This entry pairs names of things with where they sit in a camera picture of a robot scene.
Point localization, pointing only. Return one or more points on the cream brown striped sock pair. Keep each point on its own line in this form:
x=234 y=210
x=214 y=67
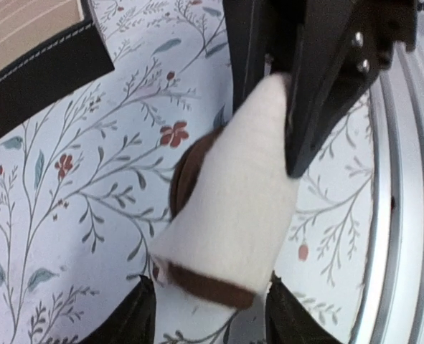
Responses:
x=222 y=246

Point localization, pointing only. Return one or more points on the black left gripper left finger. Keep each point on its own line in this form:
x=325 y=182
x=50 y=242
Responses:
x=133 y=321

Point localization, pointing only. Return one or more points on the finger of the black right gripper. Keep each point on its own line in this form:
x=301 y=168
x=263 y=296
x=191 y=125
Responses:
x=259 y=33

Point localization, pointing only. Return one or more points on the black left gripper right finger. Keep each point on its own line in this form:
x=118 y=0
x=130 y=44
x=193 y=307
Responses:
x=288 y=322

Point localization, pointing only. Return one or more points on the black compartment box glass lid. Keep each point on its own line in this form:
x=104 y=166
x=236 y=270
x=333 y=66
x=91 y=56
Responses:
x=48 y=49

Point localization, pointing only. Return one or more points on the aluminium front rail frame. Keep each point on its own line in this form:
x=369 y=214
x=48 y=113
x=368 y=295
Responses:
x=391 y=309

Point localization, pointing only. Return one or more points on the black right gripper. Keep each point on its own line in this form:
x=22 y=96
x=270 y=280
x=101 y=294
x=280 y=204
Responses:
x=341 y=48

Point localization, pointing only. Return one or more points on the floral patterned table mat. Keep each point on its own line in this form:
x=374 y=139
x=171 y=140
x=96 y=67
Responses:
x=84 y=183

